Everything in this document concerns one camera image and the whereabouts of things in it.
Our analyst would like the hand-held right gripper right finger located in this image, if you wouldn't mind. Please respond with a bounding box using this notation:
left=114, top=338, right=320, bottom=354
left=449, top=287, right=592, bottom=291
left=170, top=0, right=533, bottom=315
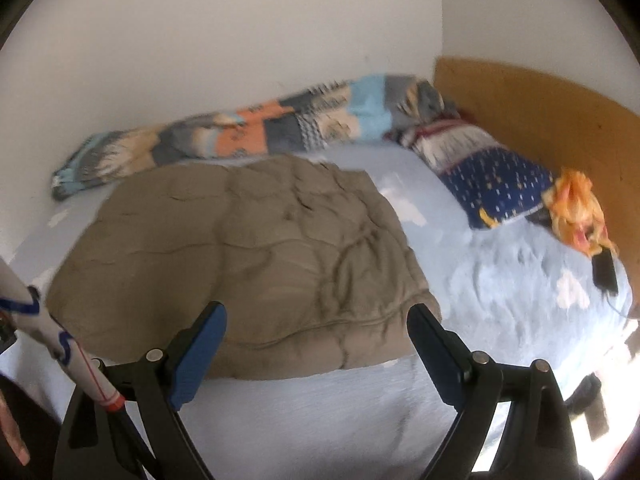
left=406, top=304, right=581, bottom=480

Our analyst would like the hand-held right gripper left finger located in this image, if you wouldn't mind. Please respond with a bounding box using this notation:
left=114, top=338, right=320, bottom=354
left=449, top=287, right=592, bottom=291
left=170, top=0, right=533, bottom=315
left=54, top=301, right=228, bottom=480

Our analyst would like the khaki hooded puffer jacket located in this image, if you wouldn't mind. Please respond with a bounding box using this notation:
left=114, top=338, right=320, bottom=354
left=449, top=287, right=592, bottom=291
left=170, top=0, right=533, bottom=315
left=45, top=154, right=443, bottom=380

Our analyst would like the person's left forearm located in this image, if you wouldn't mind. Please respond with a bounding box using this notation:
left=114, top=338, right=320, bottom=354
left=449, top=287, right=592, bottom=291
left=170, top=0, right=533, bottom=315
left=0, top=387, right=32, bottom=467

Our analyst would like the light blue fleece blanket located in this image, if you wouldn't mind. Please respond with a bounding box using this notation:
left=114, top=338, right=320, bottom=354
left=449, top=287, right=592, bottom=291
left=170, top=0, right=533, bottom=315
left=180, top=210, right=636, bottom=480

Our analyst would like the dark patterned cloth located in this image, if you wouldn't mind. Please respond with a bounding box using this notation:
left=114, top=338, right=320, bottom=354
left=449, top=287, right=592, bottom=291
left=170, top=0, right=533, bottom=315
left=525, top=207, right=558, bottom=226

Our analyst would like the light blue cloud bed sheet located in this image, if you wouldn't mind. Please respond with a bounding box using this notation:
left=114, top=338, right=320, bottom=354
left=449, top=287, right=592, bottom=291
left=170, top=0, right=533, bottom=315
left=10, top=142, right=451, bottom=401

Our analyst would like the navy star print pillow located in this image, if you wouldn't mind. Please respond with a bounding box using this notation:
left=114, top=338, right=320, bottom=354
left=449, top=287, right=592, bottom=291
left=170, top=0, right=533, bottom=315
left=385, top=117, right=558, bottom=231

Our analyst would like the black phone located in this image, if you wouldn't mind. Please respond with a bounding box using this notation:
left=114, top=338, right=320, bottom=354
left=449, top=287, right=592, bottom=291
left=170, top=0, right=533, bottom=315
left=591, top=249, right=621, bottom=295

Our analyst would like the orange floral scarf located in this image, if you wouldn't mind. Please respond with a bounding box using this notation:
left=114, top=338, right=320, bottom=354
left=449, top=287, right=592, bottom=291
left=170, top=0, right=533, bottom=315
left=542, top=167, right=618, bottom=258

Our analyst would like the patterned patchwork blanket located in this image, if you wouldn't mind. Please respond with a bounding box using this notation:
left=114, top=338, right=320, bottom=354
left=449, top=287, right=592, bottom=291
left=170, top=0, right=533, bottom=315
left=50, top=74, right=458, bottom=201

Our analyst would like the wooden headboard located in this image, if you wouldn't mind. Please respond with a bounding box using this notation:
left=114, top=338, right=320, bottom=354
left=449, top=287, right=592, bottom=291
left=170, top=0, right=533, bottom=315
left=432, top=56, right=640, bottom=311

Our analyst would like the black cable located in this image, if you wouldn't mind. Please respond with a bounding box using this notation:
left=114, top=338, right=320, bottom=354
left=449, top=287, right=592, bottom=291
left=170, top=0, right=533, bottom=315
left=107, top=405, right=158, bottom=480

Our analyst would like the white printed cable sleeve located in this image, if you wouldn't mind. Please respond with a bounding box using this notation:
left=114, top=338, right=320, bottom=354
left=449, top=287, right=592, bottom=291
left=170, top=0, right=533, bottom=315
left=0, top=257, right=127, bottom=413

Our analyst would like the thin phone cable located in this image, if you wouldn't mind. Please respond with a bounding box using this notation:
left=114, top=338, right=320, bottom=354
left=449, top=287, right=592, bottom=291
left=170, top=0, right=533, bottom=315
left=602, top=290, right=636, bottom=318

